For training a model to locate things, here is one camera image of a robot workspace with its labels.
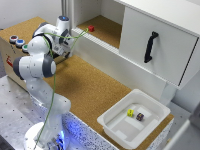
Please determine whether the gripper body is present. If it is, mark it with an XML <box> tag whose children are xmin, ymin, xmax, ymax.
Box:
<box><xmin>54</xmin><ymin>41</ymin><xmax>73</xmax><ymax>60</ymax></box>

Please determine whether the pink block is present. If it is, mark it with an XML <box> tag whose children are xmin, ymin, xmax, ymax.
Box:
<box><xmin>87</xmin><ymin>24</ymin><xmax>96</xmax><ymax>33</ymax></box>

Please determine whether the green button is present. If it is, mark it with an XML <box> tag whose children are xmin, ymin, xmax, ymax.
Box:
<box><xmin>21</xmin><ymin>43</ymin><xmax>30</xmax><ymax>54</ymax></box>

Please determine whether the blue button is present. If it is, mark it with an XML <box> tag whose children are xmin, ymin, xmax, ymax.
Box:
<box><xmin>15</xmin><ymin>38</ymin><xmax>26</xmax><ymax>48</ymax></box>

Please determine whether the white cabinet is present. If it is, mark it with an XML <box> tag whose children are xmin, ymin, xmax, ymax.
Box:
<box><xmin>61</xmin><ymin>0</ymin><xmax>200</xmax><ymax>108</ymax></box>

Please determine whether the red button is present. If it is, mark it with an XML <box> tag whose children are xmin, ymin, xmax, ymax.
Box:
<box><xmin>8</xmin><ymin>34</ymin><xmax>19</xmax><ymax>45</ymax></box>

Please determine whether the yellow block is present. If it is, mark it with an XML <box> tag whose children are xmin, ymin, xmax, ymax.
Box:
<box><xmin>126</xmin><ymin>108</ymin><xmax>135</xmax><ymax>118</ymax></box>

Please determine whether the white plastic box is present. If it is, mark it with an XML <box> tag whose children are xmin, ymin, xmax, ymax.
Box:
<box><xmin>96</xmin><ymin>88</ymin><xmax>172</xmax><ymax>150</ymax></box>

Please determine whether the purple block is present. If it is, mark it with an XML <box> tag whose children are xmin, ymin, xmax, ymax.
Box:
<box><xmin>135</xmin><ymin>112</ymin><xmax>145</xmax><ymax>122</ymax></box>

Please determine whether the white sliding door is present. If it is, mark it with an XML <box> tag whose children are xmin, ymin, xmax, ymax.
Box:
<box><xmin>118</xmin><ymin>6</ymin><xmax>200</xmax><ymax>87</ymax></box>

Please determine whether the green cable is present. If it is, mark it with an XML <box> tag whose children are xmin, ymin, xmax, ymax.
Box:
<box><xmin>33</xmin><ymin>28</ymin><xmax>90</xmax><ymax>150</ymax></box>

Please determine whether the black door handle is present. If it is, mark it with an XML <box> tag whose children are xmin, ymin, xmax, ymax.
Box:
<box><xmin>143</xmin><ymin>30</ymin><xmax>160</xmax><ymax>64</ymax></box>

